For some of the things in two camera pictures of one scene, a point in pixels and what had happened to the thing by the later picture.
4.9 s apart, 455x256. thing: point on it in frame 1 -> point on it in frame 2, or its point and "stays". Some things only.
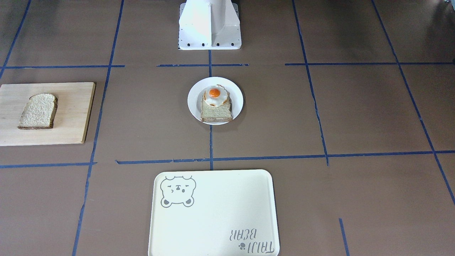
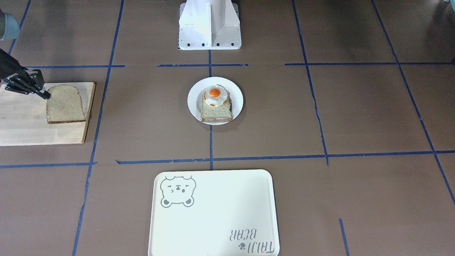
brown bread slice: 39,112 -> 64,105
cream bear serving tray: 213,212 stays
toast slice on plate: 222,113 stays
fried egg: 215,95 stays
